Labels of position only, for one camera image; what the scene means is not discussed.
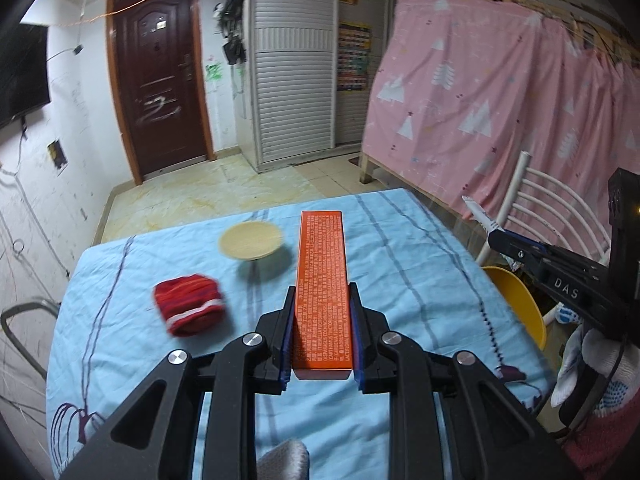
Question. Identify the black wall television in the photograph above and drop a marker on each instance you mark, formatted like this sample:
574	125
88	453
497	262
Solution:
20	75

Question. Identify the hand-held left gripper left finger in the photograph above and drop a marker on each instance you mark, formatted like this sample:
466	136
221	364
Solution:
287	330

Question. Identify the orange printed box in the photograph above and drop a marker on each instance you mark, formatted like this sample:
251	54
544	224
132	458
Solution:
322	285

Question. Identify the pink printed bed curtain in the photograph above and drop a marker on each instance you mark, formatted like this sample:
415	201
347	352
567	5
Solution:
500	110

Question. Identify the grey cloth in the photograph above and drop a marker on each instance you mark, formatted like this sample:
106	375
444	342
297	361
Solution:
285	460

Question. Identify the dark red door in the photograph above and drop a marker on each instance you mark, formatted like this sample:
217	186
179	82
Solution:
160	85

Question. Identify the person's right hand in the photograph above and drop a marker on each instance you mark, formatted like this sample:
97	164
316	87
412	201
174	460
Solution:
625	370

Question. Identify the red knit sock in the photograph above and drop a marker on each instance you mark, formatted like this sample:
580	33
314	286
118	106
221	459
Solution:
187	300

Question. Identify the yellow plastic chair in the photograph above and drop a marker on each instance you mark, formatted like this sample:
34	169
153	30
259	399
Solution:
520	300

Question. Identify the light blue tablecloth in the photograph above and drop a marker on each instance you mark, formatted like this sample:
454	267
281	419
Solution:
425	285

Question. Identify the person's right forearm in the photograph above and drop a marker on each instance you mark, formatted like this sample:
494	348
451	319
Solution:
615	440

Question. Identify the cream shallow bowl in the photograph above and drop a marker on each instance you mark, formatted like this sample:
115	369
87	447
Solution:
250	240

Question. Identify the white slatted wardrobe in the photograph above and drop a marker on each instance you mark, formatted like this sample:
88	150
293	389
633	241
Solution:
295	85

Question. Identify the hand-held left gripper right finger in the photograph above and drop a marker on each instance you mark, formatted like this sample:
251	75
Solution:
357	335

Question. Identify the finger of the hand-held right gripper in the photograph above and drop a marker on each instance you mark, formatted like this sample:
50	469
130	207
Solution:
515	246

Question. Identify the hanging black bags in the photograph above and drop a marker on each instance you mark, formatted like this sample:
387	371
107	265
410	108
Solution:
232	20

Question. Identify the white metal chair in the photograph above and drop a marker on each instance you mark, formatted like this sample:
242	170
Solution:
520	170

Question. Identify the wall socket box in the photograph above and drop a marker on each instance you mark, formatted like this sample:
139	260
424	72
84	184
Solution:
57	155

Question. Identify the colourful wall poster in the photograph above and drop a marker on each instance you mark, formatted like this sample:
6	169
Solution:
353	55

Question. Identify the white striped wrapper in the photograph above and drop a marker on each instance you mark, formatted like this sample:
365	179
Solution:
480	212

